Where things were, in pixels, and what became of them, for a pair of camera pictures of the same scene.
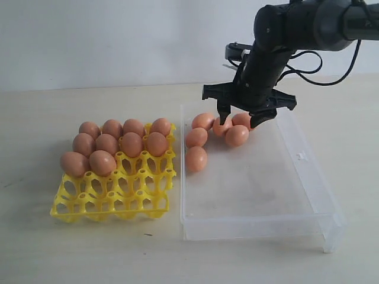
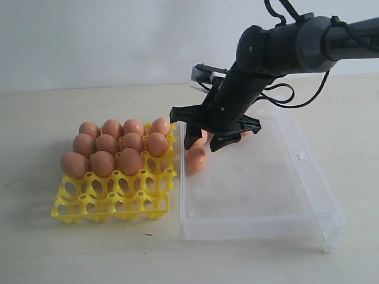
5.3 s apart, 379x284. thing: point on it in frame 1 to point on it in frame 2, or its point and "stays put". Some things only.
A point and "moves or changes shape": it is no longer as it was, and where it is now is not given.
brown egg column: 107,143 stays put
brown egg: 74,164 stays put
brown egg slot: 112,127 stays put
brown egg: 84,143 stays put
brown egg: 243,119 moves or changes shape
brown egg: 236,135 moves or changes shape
